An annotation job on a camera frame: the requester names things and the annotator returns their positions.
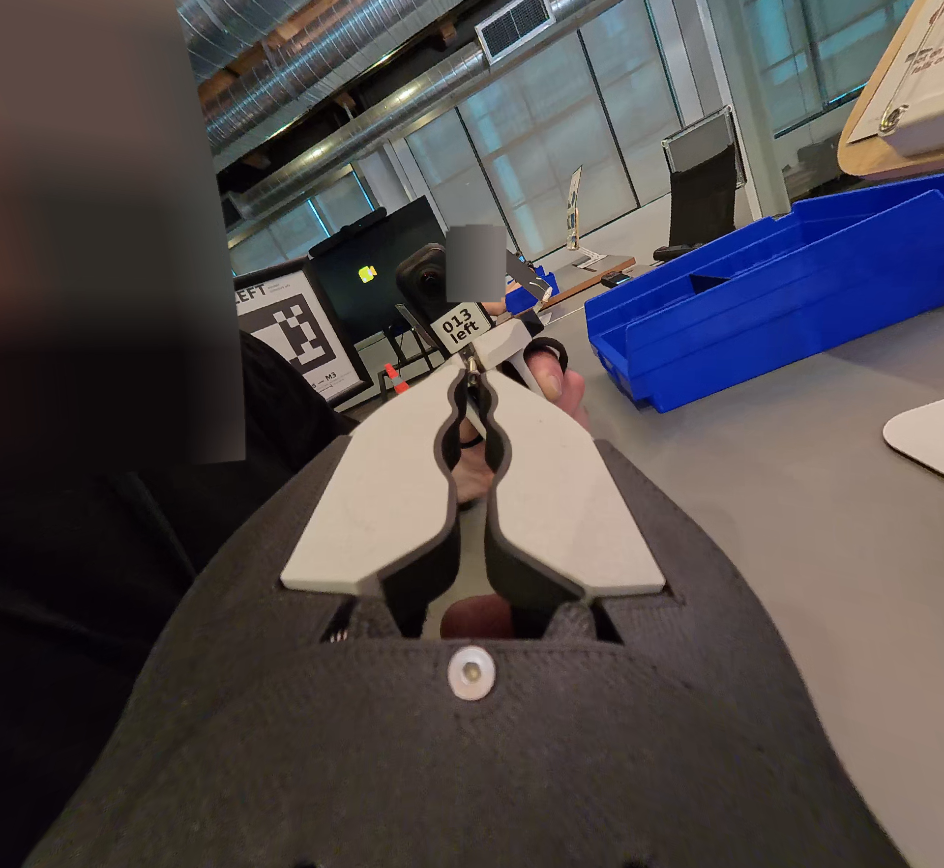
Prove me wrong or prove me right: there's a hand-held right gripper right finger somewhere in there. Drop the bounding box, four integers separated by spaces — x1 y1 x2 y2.
475 369 670 639

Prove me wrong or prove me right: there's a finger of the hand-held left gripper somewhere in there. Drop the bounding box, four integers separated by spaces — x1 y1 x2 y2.
468 328 526 375

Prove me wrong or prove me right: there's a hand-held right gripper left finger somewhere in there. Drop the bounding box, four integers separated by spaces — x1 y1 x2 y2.
280 365 469 639

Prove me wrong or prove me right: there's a person's left hand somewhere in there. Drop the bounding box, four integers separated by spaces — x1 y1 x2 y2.
451 352 593 509

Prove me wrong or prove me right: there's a black monitor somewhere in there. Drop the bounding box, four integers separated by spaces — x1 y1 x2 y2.
306 196 451 349

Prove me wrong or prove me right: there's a black video bar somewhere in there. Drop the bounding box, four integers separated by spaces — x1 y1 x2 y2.
308 208 387 259

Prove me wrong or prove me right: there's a wooden top table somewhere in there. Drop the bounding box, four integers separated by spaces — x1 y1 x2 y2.
509 255 637 294

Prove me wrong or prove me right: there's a black framed marker sign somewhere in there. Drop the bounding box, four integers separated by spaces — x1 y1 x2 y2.
232 258 373 412

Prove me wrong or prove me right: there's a small wooden sign stand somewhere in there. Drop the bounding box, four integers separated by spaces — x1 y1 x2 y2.
562 164 613 268

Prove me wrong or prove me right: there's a blue plastic bin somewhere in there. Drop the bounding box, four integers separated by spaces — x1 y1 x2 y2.
585 174 944 414

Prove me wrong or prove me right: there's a black office chair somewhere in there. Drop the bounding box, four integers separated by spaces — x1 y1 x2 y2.
652 105 740 264

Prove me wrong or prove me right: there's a person's black clothing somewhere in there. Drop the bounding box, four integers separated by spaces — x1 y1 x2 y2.
0 326 362 868

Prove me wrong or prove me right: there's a white vent grille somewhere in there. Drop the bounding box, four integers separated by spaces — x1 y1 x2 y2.
474 0 556 64

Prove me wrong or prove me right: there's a white stand base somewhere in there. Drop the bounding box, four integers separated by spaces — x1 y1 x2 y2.
883 400 944 477

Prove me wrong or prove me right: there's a wooden instruction board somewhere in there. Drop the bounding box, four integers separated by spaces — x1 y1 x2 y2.
838 0 944 179

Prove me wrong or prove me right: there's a printed instruction sheet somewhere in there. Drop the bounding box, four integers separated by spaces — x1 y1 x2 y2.
847 0 944 155

